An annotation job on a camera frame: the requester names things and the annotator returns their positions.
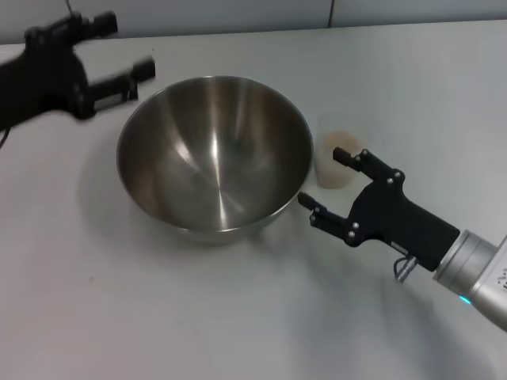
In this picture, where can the stainless steel mixing bowl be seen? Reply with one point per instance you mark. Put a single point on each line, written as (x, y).
(214, 162)

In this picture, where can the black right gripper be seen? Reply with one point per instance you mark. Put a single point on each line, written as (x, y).
(396, 217)

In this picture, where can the clear plastic measuring cup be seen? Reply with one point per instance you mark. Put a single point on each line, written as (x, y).
(332, 174)

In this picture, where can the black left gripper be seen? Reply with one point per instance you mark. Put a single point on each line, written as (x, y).
(43, 79)

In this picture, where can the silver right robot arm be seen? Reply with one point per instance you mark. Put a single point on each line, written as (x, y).
(475, 273)

